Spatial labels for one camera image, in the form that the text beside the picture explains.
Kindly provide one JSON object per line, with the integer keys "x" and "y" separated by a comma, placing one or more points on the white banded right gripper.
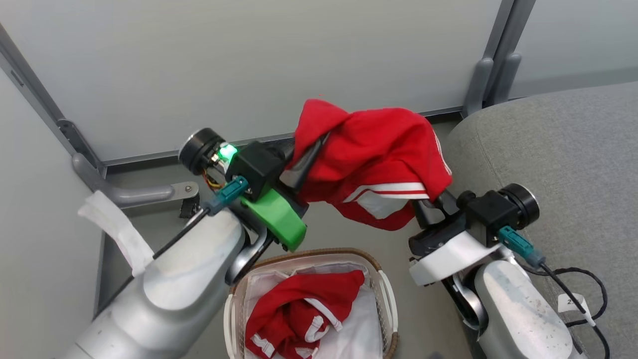
{"x": 448, "y": 254}

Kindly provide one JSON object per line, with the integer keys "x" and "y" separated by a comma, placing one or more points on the black caster wheel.
{"x": 189, "y": 208}

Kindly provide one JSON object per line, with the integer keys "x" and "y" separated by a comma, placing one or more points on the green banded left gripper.
{"x": 279, "y": 219}

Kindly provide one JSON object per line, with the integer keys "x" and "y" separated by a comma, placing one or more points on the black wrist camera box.
{"x": 491, "y": 212}
{"x": 254, "y": 167}

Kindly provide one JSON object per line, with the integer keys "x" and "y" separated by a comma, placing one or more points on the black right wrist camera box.
{"x": 491, "y": 212}

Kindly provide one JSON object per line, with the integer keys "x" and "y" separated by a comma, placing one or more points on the white basket with brown rim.
{"x": 389, "y": 299}

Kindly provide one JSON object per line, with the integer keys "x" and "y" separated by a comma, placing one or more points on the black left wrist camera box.
{"x": 254, "y": 167}

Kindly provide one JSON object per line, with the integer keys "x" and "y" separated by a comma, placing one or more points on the grey partition support foot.
{"x": 477, "y": 87}
{"x": 144, "y": 193}
{"x": 506, "y": 77}

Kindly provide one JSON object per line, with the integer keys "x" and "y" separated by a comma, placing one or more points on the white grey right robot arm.
{"x": 518, "y": 309}

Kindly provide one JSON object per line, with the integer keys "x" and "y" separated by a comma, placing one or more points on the grey fabric sofa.
{"x": 558, "y": 149}

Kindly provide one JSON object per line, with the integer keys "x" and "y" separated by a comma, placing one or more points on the red garment with white stripes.
{"x": 379, "y": 149}
{"x": 299, "y": 304}

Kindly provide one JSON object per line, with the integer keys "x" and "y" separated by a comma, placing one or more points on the white cloth strip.
{"x": 117, "y": 229}

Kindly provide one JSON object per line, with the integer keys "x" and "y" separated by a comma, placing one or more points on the white basket liner bag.
{"x": 359, "y": 329}

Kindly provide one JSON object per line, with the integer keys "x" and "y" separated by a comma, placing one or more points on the grey metal partition post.
{"x": 30, "y": 75}
{"x": 508, "y": 25}

